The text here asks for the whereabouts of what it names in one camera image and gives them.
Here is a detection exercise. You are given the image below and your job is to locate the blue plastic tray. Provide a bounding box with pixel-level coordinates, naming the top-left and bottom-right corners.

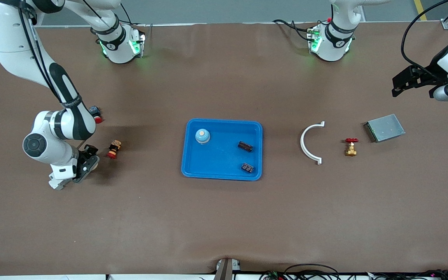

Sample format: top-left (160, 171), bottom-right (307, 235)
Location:
top-left (181, 118), bottom-right (263, 181)

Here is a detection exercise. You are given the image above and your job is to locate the white circuit breaker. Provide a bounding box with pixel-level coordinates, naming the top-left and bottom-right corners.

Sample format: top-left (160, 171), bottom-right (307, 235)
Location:
top-left (49, 178), bottom-right (69, 191)

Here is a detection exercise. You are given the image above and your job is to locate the red yellow emergency stop button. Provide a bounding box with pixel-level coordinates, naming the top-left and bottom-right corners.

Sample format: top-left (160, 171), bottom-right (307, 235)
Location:
top-left (106, 140), bottom-right (123, 159)

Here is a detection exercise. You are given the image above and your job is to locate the grey metal box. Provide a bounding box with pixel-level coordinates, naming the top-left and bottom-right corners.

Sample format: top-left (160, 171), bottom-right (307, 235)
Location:
top-left (364, 114), bottom-right (406, 143)

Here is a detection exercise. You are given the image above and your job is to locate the white curved pipe clamp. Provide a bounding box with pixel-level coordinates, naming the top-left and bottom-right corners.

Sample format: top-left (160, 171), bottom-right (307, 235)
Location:
top-left (300, 121), bottom-right (326, 166)

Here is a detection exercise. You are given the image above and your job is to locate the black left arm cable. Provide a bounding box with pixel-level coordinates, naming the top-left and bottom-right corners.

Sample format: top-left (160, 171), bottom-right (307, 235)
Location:
top-left (401, 0), bottom-right (448, 78)

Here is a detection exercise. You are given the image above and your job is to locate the brass valve red handle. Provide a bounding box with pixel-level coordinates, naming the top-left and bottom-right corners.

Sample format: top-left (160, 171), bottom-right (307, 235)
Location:
top-left (345, 138), bottom-right (359, 157)

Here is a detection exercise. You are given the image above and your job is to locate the black left base cable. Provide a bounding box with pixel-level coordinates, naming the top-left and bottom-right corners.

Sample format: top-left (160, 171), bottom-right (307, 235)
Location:
top-left (273, 19), bottom-right (314, 41)

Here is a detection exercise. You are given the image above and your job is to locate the black base cable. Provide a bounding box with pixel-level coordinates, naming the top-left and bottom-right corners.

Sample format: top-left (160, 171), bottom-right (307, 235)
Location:
top-left (119, 2), bottom-right (153, 41)
top-left (273, 19), bottom-right (314, 41)

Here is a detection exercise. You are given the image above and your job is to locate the black right base cable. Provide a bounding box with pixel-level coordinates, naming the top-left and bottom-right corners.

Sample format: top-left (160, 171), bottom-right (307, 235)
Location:
top-left (119, 2), bottom-right (153, 41)

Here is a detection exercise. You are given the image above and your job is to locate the metal table edge bracket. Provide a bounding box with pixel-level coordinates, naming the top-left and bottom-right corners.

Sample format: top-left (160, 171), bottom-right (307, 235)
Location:
top-left (215, 258), bottom-right (242, 280)

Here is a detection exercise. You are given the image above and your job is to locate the black cable bundle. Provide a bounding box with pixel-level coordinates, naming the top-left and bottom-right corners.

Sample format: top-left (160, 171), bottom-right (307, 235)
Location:
top-left (258, 263), bottom-right (448, 280)

